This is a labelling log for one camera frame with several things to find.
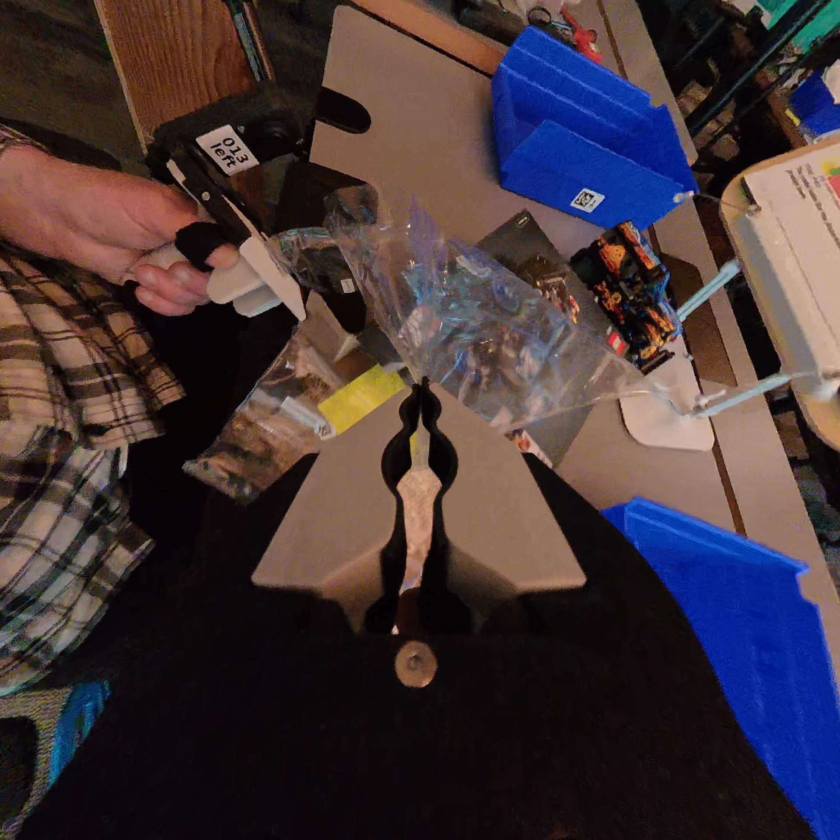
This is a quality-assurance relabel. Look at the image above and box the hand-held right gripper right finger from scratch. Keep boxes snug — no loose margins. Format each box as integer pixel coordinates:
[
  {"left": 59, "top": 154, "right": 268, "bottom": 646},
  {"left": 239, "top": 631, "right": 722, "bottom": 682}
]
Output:
[{"left": 420, "top": 378, "right": 587, "bottom": 635}]

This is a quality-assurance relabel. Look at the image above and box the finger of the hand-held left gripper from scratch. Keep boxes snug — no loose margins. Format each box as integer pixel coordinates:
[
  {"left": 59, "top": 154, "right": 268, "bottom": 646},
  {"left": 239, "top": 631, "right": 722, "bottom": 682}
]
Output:
[{"left": 238, "top": 231, "right": 309, "bottom": 324}]

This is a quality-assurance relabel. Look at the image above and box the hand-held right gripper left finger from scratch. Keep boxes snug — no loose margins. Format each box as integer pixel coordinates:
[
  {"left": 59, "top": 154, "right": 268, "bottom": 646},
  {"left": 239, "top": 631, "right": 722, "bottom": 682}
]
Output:
[{"left": 251, "top": 384, "right": 421, "bottom": 635}]

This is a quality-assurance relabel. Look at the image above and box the clear bag of black bricks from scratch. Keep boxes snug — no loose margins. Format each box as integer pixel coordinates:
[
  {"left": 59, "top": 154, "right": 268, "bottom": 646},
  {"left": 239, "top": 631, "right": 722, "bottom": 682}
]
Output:
[{"left": 274, "top": 187, "right": 383, "bottom": 296}]

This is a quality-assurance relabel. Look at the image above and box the clear bag of blue bricks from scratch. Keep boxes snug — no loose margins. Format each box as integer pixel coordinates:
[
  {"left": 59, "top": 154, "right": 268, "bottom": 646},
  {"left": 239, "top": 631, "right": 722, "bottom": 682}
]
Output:
[{"left": 276, "top": 190, "right": 664, "bottom": 435}]

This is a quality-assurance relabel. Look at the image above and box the black cardboard toy box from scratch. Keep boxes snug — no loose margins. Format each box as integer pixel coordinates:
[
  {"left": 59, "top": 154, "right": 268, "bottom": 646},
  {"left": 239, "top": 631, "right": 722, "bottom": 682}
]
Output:
[{"left": 472, "top": 209, "right": 657, "bottom": 468}]

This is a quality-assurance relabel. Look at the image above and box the grey desk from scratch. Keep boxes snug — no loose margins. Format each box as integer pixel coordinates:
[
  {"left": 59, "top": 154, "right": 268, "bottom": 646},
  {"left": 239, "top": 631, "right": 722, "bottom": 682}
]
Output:
[{"left": 307, "top": 5, "right": 840, "bottom": 631}]

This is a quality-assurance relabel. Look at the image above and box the person's left hand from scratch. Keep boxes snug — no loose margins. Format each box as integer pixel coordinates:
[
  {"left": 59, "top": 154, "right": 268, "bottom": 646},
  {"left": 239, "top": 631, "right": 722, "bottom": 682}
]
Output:
[{"left": 0, "top": 144, "right": 240, "bottom": 318}]

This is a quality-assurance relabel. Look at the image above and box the clear bag of grey bricks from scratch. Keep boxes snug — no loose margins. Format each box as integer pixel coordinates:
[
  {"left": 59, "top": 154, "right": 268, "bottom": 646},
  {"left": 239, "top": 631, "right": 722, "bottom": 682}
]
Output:
[{"left": 182, "top": 292, "right": 411, "bottom": 505}]

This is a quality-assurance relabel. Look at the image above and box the blue plastic bin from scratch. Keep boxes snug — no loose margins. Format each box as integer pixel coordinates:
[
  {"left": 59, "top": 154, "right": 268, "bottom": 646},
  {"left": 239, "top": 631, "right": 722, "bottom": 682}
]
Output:
[{"left": 600, "top": 497, "right": 840, "bottom": 840}]

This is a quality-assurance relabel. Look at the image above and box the black orange toy monster truck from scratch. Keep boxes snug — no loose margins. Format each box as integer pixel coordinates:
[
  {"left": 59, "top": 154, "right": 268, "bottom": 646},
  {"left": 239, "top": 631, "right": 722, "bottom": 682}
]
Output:
[{"left": 570, "top": 222, "right": 683, "bottom": 375}]

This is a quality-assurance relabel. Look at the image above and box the blue bin with white sticker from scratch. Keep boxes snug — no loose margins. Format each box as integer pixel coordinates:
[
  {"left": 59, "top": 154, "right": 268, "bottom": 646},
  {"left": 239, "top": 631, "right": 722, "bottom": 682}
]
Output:
[{"left": 491, "top": 25, "right": 698, "bottom": 231}]

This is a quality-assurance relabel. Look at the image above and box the red toy vehicle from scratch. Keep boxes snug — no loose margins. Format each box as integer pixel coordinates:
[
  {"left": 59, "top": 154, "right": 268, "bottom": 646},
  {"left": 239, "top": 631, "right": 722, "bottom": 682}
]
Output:
[{"left": 558, "top": 7, "right": 605, "bottom": 64}]

